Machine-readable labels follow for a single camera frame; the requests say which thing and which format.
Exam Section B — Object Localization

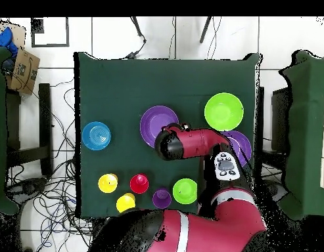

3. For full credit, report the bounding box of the purple bowl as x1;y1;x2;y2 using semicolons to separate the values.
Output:
220;130;252;169
139;105;180;149

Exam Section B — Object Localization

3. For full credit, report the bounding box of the large green bowl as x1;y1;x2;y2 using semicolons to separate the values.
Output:
204;92;244;132

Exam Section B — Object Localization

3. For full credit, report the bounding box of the dark green tablecloth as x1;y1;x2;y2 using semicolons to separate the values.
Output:
73;51;263;219

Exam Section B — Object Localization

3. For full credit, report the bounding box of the small green bowl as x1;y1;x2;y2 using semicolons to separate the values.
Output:
172;178;198;205

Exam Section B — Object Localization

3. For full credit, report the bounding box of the red cup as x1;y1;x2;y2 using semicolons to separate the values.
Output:
129;173;150;195

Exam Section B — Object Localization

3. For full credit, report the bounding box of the purple cup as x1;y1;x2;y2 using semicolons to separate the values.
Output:
152;187;172;210

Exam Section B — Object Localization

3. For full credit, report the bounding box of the small blue bowl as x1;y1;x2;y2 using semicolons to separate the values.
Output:
81;121;112;151

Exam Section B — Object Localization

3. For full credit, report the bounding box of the yellow cup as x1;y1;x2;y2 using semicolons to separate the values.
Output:
97;173;119;194
116;192;137;214

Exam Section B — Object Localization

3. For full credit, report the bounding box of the black tripod leg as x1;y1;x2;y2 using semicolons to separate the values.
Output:
198;16;213;44
130;16;147;44

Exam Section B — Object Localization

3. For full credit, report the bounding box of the brown cardboard box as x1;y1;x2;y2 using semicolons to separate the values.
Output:
5;48;41;96

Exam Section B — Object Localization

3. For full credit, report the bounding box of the blue fabric bag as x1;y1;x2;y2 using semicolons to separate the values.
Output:
0;26;19;58

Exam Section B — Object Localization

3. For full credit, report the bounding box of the tangle of floor cables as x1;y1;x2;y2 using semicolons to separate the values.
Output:
6;78;99;252

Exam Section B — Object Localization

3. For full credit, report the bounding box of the grey pedestal foot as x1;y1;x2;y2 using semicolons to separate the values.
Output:
6;177;48;200
264;180;289;207

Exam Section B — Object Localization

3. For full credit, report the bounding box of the black square floor frame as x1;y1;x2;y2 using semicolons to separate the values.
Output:
30;17;70;48

